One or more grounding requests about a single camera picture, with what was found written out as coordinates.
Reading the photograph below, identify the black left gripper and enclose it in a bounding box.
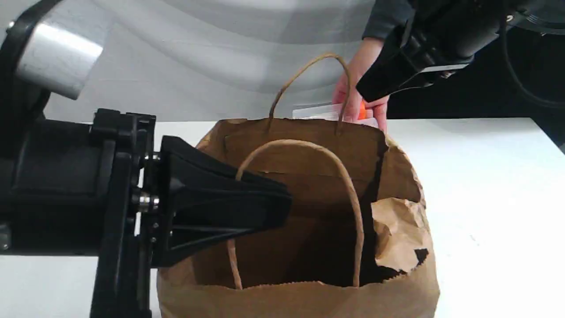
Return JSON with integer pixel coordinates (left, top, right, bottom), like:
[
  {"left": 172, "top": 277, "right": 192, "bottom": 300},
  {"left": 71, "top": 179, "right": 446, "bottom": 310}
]
[{"left": 1, "top": 109, "right": 158, "bottom": 318}]

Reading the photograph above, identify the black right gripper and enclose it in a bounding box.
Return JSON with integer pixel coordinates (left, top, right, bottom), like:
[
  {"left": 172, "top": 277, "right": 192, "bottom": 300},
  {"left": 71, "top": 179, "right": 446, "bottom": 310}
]
[{"left": 356, "top": 0, "right": 564, "bottom": 102}]

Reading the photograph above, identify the clear package with orange item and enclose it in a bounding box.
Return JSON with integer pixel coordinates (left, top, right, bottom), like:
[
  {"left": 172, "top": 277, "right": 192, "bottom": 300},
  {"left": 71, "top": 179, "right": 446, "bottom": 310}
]
[{"left": 291, "top": 99, "right": 378, "bottom": 128}]

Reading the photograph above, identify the brown paper bag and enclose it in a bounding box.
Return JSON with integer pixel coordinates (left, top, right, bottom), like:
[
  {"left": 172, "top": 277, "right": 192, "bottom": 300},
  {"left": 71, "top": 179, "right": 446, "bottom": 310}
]
[{"left": 157, "top": 81, "right": 440, "bottom": 318}]

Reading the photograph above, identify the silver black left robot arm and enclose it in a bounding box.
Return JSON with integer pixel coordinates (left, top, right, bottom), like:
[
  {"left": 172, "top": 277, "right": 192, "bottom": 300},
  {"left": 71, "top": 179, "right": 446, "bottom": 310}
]
[{"left": 0, "top": 0, "right": 291, "bottom": 318}]

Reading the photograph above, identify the grey sleeved forearm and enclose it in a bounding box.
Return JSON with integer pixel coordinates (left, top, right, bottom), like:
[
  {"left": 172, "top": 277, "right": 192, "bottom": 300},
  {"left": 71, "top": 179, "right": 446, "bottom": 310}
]
[{"left": 362, "top": 0, "right": 415, "bottom": 40}]

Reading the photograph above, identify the person's bare hand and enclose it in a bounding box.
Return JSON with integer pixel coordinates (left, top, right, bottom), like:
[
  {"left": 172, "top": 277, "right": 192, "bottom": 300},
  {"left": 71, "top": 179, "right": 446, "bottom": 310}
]
[{"left": 331, "top": 38, "right": 390, "bottom": 133}]

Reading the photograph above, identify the grey backdrop cloth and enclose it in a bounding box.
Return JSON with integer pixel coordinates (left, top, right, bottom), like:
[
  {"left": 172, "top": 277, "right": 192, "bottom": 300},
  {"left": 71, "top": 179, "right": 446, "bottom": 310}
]
[{"left": 46, "top": 0, "right": 375, "bottom": 121}]

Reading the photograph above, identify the black cable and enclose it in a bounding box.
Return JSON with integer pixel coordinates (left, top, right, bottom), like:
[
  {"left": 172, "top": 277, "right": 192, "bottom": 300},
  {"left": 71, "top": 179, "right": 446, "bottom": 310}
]
[{"left": 500, "top": 13, "right": 565, "bottom": 110}]

